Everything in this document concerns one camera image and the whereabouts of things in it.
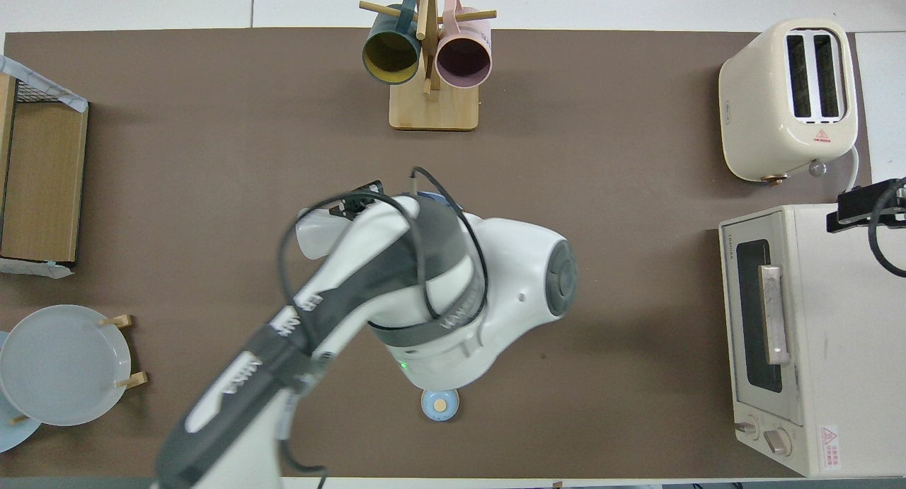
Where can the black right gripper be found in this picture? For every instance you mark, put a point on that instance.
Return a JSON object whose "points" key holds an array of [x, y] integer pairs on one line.
{"points": [[856, 206]]}

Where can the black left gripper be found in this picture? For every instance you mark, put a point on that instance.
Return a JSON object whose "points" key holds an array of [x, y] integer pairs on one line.
{"points": [[357, 199]]}

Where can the squeeze bottle with navy cap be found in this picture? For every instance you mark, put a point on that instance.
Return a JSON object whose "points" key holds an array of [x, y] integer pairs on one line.
{"points": [[315, 234]]}

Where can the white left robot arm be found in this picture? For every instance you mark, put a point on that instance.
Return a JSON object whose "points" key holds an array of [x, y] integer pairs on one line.
{"points": [[439, 298]]}

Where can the blue round plate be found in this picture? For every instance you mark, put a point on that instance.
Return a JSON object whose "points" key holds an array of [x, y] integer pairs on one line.
{"points": [[432, 195]]}

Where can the grey plate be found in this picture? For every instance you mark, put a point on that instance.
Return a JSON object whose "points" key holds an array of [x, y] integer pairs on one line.
{"points": [[64, 365]]}

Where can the light blue plate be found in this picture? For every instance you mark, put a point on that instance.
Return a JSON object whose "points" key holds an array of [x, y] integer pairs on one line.
{"points": [[13, 438]]}

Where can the wooden mug tree stand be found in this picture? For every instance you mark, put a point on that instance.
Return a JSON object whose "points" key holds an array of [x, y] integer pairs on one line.
{"points": [[432, 110]]}

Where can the white toaster oven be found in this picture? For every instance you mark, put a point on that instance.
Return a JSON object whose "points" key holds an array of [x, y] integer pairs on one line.
{"points": [[849, 347]]}

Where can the cream two-slot toaster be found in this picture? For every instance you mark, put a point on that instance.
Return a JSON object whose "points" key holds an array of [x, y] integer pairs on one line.
{"points": [[754, 107]]}

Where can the teal mug with yellow inside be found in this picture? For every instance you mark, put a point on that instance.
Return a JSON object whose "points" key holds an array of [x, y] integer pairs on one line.
{"points": [[389, 57]]}

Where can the pink mug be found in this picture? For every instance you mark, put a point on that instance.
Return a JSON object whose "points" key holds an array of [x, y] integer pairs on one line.
{"points": [[463, 61]]}

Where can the small blue shaker with cork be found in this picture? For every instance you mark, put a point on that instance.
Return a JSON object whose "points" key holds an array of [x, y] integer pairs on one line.
{"points": [[439, 405]]}

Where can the brown table mat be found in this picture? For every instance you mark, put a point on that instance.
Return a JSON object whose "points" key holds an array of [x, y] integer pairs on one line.
{"points": [[637, 156]]}

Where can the wooden dish rack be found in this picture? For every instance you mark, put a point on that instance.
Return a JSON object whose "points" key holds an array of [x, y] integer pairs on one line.
{"points": [[124, 320]]}

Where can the marble patterned sheet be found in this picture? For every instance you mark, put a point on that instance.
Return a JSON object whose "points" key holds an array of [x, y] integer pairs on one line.
{"points": [[28, 267], [49, 89]]}

